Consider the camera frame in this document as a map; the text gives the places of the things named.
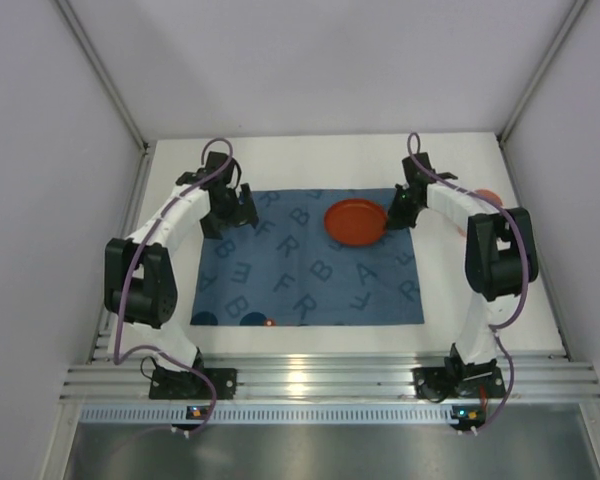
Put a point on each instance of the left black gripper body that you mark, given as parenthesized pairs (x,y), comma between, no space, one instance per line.
(231,216)

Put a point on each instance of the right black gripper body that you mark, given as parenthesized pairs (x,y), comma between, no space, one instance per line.
(401,211)

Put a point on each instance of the red round plate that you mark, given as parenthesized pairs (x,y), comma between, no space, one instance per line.
(355,222)

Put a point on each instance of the blue letter-print placemat cloth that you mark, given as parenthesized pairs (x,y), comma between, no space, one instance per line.
(290,271)

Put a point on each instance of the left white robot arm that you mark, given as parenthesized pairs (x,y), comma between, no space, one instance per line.
(140,278)

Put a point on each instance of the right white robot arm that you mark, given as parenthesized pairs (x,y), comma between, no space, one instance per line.
(500,255)

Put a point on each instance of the pink plastic cup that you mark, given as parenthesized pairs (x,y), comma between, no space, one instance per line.
(491,196)

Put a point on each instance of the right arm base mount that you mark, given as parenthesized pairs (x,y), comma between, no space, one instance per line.
(436,384)

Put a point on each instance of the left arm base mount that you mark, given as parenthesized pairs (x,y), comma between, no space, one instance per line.
(171,385)

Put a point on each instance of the aluminium mounting rail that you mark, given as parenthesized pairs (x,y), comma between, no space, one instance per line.
(320,364)

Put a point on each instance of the perforated cable tray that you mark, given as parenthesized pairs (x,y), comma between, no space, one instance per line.
(286,414)

